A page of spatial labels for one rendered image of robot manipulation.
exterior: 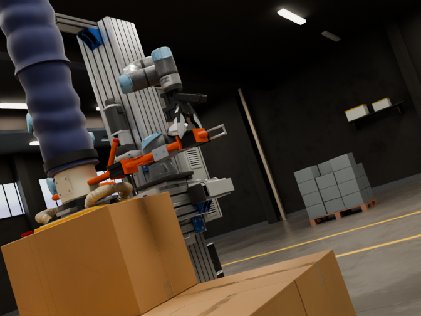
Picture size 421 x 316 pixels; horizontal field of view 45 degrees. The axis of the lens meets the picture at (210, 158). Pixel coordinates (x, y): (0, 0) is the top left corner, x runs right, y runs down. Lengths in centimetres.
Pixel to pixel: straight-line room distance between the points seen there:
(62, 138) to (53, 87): 22
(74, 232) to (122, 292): 29
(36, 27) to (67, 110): 37
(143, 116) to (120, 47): 42
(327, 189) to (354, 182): 51
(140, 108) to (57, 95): 79
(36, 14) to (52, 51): 17
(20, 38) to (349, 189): 774
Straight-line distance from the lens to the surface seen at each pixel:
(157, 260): 198
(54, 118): 216
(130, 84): 198
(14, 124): 1074
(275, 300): 139
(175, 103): 185
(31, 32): 227
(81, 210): 203
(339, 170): 940
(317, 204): 963
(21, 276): 222
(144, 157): 193
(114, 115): 283
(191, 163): 299
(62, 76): 224
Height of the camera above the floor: 80
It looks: 6 degrees up
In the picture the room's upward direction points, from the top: 19 degrees counter-clockwise
